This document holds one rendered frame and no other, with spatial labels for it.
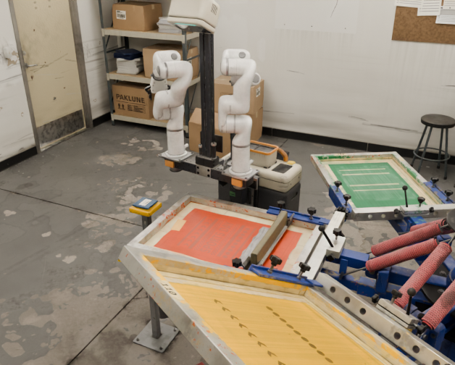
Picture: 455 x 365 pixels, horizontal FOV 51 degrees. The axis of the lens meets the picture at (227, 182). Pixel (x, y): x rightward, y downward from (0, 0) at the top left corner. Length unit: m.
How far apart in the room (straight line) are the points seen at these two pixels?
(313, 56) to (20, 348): 4.30
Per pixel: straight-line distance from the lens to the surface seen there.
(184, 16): 2.36
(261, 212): 2.51
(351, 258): 2.14
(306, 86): 5.99
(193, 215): 2.55
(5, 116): 5.78
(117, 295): 3.59
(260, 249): 2.10
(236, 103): 2.41
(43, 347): 3.35
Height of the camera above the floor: 2.23
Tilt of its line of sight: 26 degrees down
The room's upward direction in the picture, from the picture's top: straight up
